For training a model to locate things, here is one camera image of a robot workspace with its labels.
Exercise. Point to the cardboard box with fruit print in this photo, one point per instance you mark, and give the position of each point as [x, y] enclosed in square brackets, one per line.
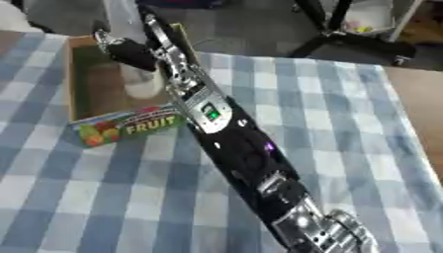
[124, 126]

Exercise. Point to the black stand base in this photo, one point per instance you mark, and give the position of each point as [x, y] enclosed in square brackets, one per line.
[346, 36]

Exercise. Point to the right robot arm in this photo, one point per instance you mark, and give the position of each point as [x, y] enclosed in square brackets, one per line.
[248, 154]

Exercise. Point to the translucent white plastic bottle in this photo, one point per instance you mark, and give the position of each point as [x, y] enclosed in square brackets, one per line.
[143, 85]

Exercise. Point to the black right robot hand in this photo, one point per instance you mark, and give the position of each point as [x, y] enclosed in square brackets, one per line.
[134, 52]

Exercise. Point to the white storage bin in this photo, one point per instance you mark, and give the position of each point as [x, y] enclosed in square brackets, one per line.
[375, 16]

